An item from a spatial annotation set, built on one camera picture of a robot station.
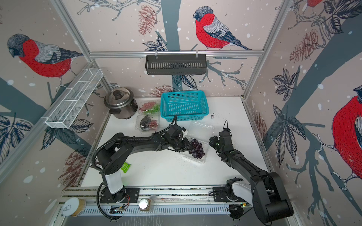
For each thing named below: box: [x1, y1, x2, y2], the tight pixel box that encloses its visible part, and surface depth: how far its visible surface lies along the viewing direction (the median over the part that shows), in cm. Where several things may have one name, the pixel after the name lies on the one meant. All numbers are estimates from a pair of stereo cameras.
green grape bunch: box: [142, 104, 160, 115], surface depth 110 cm
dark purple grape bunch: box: [188, 137, 206, 159], surface depth 86 cm
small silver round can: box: [139, 197, 151, 211], surface depth 64 cm
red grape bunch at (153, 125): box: [149, 119, 159, 130], surface depth 100 cm
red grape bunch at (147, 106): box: [139, 101, 157, 112], surface depth 112 cm
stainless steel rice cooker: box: [103, 87, 139, 120], surface depth 99 cm
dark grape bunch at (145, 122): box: [139, 114, 154, 131], surface depth 101 cm
